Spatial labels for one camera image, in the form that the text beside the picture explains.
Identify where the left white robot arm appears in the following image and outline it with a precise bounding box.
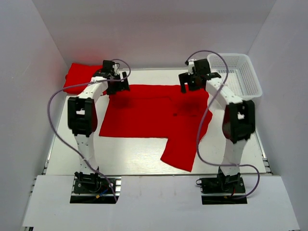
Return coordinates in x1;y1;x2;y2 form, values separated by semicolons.
67;59;131;176

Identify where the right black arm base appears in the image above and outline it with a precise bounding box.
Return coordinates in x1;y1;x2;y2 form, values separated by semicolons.
195;177;247;205

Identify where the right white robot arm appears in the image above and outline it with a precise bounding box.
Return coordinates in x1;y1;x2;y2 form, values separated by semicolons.
179;59;256;192

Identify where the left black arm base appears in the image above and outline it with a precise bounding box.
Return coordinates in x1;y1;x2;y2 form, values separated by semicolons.
70;176;121;204

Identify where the folded red t-shirt stack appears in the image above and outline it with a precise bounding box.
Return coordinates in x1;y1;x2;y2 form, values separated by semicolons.
63;63;102;88

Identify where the white plastic mesh basket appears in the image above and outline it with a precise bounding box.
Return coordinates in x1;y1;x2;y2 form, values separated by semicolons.
207;53;262;100

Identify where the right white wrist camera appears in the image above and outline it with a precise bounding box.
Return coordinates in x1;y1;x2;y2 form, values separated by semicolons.
185;59;195;75

